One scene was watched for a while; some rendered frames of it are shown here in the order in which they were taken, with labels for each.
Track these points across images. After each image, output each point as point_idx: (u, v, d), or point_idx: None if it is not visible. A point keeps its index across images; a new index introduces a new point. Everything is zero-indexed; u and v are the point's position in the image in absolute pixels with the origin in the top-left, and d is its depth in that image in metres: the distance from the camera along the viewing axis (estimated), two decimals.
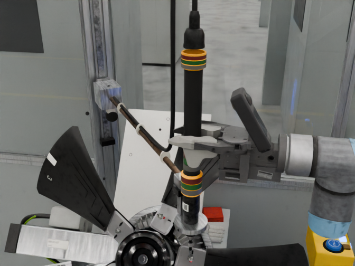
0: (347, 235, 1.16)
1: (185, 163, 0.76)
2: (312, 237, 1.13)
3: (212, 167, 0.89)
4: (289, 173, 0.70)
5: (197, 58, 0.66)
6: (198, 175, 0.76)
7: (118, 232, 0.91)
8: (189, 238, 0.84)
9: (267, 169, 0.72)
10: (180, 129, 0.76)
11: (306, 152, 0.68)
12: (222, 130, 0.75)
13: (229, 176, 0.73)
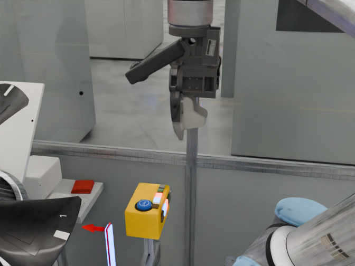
0: (168, 198, 1.21)
1: None
2: (131, 199, 1.19)
3: None
4: (201, 23, 0.63)
5: None
6: None
7: None
8: None
9: (204, 45, 0.65)
10: None
11: (173, 7, 0.62)
12: None
13: (213, 86, 0.67)
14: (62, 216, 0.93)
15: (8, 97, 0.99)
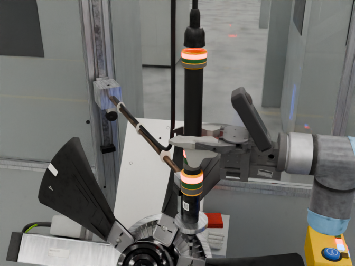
0: (345, 243, 1.17)
1: (185, 162, 0.76)
2: (310, 245, 1.14)
3: None
4: (289, 171, 0.71)
5: (198, 56, 0.66)
6: (198, 174, 0.76)
7: (162, 229, 0.91)
8: (190, 237, 0.84)
9: (267, 168, 0.72)
10: (180, 129, 0.76)
11: (306, 150, 0.68)
12: (221, 129, 0.76)
13: (229, 174, 0.74)
14: None
15: None
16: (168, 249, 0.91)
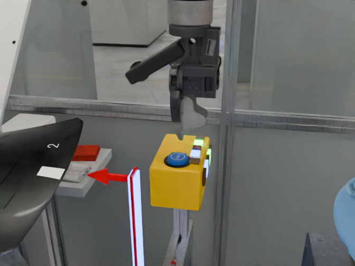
0: (210, 153, 0.84)
1: None
2: (157, 153, 0.82)
3: None
4: (201, 23, 0.63)
5: None
6: None
7: None
8: None
9: (204, 45, 0.65)
10: None
11: (173, 7, 0.62)
12: None
13: (213, 86, 0.67)
14: None
15: (29, 186, 0.49)
16: None
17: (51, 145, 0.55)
